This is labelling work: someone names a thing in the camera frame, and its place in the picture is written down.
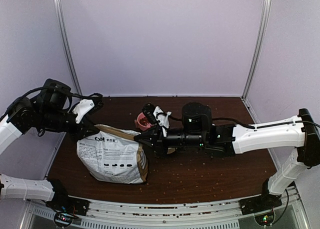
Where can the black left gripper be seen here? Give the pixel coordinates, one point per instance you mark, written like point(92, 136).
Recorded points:
point(79, 133)

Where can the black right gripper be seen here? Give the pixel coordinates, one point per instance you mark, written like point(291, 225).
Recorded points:
point(156, 142)

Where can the dog food bag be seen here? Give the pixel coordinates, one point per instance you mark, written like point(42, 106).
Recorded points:
point(113, 156)

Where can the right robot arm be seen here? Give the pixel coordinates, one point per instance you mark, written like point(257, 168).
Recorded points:
point(199, 131)

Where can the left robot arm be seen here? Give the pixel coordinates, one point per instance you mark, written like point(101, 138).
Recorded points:
point(49, 108)

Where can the pink pet bowl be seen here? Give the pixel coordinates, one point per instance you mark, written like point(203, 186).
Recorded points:
point(138, 125)

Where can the cream pet bowl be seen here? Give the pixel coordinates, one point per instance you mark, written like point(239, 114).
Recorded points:
point(171, 150)

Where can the brown kibble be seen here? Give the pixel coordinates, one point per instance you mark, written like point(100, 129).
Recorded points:
point(144, 121)

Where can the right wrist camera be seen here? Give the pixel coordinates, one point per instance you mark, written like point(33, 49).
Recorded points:
point(156, 116)

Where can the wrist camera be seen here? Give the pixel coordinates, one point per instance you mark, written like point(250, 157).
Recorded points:
point(156, 116)
point(86, 106)

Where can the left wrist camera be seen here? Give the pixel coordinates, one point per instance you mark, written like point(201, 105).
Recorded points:
point(86, 106)

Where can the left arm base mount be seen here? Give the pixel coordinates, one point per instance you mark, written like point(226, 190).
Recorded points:
point(70, 205)

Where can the front aluminium rail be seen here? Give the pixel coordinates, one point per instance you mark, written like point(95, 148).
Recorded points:
point(223, 214)

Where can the left aluminium frame post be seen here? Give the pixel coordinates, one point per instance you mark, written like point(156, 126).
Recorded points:
point(66, 45)

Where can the aluminium frame post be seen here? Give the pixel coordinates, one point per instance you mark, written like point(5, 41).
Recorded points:
point(264, 19)
point(66, 45)

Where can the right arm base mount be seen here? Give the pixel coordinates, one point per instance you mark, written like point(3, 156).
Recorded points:
point(259, 203)

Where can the right aluminium frame post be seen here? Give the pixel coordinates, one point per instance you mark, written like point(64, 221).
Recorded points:
point(264, 19)

